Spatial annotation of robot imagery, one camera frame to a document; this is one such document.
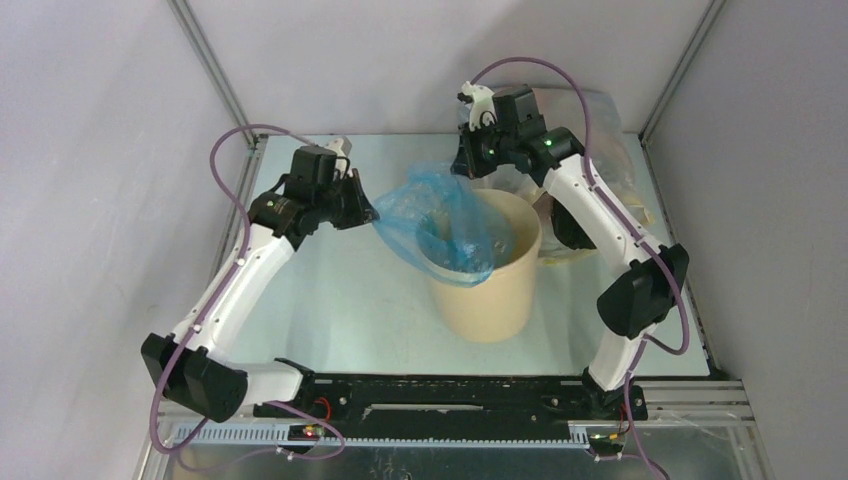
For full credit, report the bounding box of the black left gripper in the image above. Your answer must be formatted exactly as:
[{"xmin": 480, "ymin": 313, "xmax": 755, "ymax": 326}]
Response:
[{"xmin": 315, "ymin": 169, "xmax": 380, "ymax": 231}]

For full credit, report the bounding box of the blue plastic trash bag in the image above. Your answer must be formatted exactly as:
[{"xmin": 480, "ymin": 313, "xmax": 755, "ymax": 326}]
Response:
[{"xmin": 373, "ymin": 162, "xmax": 517, "ymax": 288}]

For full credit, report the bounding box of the cream plastic trash bin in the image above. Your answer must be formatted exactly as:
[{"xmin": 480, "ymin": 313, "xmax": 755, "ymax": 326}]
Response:
[{"xmin": 427, "ymin": 189, "xmax": 542, "ymax": 343}]

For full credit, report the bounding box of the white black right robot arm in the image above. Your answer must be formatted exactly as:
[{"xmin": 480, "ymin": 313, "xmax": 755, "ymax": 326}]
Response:
[{"xmin": 451, "ymin": 82, "xmax": 689, "ymax": 418}]

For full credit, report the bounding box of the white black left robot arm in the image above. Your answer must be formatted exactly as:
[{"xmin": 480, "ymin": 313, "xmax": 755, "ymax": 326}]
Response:
[{"xmin": 141, "ymin": 137, "xmax": 378, "ymax": 423}]

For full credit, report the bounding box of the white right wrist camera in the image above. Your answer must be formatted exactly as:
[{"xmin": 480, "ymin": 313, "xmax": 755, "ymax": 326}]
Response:
[{"xmin": 457, "ymin": 81, "xmax": 497, "ymax": 131}]

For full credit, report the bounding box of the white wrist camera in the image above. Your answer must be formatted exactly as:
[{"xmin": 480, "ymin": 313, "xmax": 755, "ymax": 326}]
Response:
[
  {"xmin": 457, "ymin": 81, "xmax": 497, "ymax": 131},
  {"xmin": 324, "ymin": 136, "xmax": 352, "ymax": 179}
]

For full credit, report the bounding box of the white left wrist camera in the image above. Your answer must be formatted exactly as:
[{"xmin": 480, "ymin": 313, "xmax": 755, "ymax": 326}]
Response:
[{"xmin": 324, "ymin": 136, "xmax": 352, "ymax": 179}]

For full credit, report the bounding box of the aluminium corner frame rail left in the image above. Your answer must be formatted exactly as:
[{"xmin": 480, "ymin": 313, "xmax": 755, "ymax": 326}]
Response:
[{"xmin": 165, "ymin": 0, "xmax": 268, "ymax": 148}]

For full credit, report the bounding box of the aluminium corner frame rail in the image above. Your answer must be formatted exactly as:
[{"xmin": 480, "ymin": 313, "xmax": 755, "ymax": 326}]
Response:
[
  {"xmin": 165, "ymin": 0, "xmax": 268, "ymax": 148},
  {"xmin": 639, "ymin": 0, "xmax": 727, "ymax": 145}
]

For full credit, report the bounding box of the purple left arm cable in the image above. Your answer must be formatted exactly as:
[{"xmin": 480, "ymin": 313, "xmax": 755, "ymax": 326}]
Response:
[{"xmin": 148, "ymin": 124, "xmax": 347, "ymax": 473}]

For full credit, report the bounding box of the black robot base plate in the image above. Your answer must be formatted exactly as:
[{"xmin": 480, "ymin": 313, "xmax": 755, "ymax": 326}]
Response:
[{"xmin": 291, "ymin": 373, "xmax": 648, "ymax": 444}]

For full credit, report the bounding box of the grey slotted cable duct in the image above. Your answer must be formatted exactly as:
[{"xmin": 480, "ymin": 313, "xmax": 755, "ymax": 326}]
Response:
[{"xmin": 173, "ymin": 423, "xmax": 591, "ymax": 449}]

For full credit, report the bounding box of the aluminium corner frame rail right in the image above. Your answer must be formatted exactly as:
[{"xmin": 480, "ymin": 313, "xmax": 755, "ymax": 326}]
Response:
[{"xmin": 639, "ymin": 0, "xmax": 727, "ymax": 145}]

